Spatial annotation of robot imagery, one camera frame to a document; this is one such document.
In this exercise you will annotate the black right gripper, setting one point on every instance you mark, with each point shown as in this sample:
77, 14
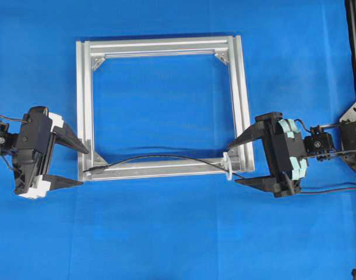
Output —
284, 149

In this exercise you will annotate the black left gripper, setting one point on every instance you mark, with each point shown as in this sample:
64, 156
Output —
34, 146

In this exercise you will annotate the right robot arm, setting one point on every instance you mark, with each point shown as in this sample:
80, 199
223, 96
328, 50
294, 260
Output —
318, 144

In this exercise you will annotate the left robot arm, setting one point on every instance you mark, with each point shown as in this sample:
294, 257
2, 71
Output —
7, 144

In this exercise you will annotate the white zip tie loop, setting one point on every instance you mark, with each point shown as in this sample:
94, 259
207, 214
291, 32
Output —
227, 166

